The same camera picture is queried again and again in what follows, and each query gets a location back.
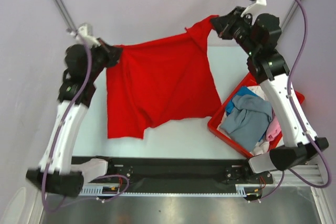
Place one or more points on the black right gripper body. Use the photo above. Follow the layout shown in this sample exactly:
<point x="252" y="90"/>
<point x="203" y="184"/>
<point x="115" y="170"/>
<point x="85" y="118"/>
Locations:
<point x="237" y="28"/>

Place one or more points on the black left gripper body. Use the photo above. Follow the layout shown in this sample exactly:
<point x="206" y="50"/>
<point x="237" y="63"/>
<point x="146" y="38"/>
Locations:
<point x="101" y="56"/>

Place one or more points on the red t-shirt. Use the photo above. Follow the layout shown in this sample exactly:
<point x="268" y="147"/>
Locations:
<point x="161" y="80"/>

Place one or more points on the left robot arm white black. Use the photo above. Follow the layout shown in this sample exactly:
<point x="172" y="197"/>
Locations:
<point x="55" y="173"/>

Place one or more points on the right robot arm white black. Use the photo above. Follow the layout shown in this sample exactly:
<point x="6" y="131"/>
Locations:
<point x="258" y="37"/>

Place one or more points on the grey-blue t-shirt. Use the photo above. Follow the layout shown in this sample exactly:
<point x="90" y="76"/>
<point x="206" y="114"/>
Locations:
<point x="248" y="121"/>

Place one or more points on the red plastic bin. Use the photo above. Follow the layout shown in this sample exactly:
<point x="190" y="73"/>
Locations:
<point x="262" y="145"/>

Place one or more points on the pink t-shirt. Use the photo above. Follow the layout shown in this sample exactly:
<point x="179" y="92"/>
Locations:
<point x="273" y="129"/>

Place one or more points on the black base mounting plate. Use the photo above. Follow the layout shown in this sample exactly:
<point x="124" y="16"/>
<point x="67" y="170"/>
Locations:
<point x="185" y="176"/>

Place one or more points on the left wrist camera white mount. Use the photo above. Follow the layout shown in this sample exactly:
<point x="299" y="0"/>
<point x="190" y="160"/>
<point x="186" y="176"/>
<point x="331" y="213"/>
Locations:
<point x="84" y="35"/>

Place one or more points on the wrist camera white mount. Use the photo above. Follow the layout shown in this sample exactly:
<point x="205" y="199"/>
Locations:
<point x="84" y="35"/>
<point x="254" y="7"/>

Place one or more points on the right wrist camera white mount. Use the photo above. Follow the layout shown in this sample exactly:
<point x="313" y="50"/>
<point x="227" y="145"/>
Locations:
<point x="254" y="7"/>

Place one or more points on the left aluminium corner post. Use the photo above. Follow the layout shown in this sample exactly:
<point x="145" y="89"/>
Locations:
<point x="71" y="27"/>

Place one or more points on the left grey cable duct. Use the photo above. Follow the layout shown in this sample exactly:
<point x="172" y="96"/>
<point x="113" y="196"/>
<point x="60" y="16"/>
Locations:
<point x="100" y="190"/>

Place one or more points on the grey cable duct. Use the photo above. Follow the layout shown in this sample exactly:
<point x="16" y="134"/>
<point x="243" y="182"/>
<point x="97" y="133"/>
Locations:
<point x="249" y="190"/>
<point x="100" y="190"/>

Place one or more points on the right grey cable duct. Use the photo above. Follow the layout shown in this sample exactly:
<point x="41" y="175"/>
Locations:
<point x="249" y="190"/>

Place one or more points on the aluminium front rail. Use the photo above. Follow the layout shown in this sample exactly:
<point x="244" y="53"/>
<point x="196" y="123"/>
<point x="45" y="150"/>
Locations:
<point x="311" y="173"/>

